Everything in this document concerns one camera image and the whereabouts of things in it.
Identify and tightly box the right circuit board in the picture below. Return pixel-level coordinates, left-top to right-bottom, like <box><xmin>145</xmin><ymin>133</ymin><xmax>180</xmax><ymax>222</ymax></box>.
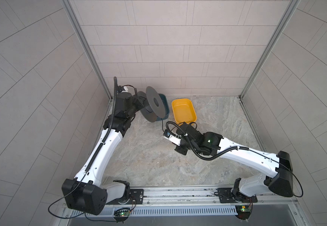
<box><xmin>235</xmin><ymin>205</ymin><xmax>252</xmax><ymax>220</ymax></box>

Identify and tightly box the aluminium mounting rail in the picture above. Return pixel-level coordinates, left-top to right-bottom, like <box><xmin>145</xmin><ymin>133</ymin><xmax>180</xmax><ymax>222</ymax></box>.
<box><xmin>61</xmin><ymin>185</ymin><xmax>298</xmax><ymax>210</ymax></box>

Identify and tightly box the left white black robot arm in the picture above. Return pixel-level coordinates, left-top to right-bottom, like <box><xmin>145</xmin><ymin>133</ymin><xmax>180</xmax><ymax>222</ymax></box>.
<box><xmin>62</xmin><ymin>77</ymin><xmax>144</xmax><ymax>215</ymax></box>

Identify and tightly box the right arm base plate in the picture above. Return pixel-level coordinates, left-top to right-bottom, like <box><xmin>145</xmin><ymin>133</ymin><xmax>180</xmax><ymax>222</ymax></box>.
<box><xmin>214</xmin><ymin>188</ymin><xmax>258</xmax><ymax>203</ymax></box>

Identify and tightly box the teal plastic bin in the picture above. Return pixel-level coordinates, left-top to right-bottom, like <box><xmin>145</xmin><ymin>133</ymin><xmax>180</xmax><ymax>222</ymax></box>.
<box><xmin>157</xmin><ymin>93</ymin><xmax>170</xmax><ymax>121</ymax></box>

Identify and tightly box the dark grey cable spool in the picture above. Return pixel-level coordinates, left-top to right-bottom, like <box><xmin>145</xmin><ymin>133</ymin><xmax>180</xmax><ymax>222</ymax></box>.
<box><xmin>137</xmin><ymin>86</ymin><xmax>166</xmax><ymax>122</ymax></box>

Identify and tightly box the left circuit board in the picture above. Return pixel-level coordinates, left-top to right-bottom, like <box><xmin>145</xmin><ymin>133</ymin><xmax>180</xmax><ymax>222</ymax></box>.
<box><xmin>114</xmin><ymin>208</ymin><xmax>131</xmax><ymax>218</ymax></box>

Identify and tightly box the yellow plastic bin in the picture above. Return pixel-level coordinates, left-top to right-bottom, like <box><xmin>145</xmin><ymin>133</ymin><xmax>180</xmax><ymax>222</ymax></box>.
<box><xmin>172</xmin><ymin>98</ymin><xmax>197</xmax><ymax>124</ymax></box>

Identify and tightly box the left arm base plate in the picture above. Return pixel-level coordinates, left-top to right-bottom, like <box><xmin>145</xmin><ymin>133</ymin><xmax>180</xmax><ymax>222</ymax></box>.
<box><xmin>107</xmin><ymin>189</ymin><xmax>144</xmax><ymax>205</ymax></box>

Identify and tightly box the circuit board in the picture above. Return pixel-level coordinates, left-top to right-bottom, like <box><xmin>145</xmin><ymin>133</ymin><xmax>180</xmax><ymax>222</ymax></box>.
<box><xmin>114</xmin><ymin>208</ymin><xmax>131</xmax><ymax>218</ymax></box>
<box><xmin>235</xmin><ymin>205</ymin><xmax>252</xmax><ymax>220</ymax></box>

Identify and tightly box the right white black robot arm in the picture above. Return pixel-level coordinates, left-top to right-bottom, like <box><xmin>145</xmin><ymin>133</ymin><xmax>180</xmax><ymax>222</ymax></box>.
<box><xmin>163</xmin><ymin>121</ymin><xmax>297</xmax><ymax>197</ymax></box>

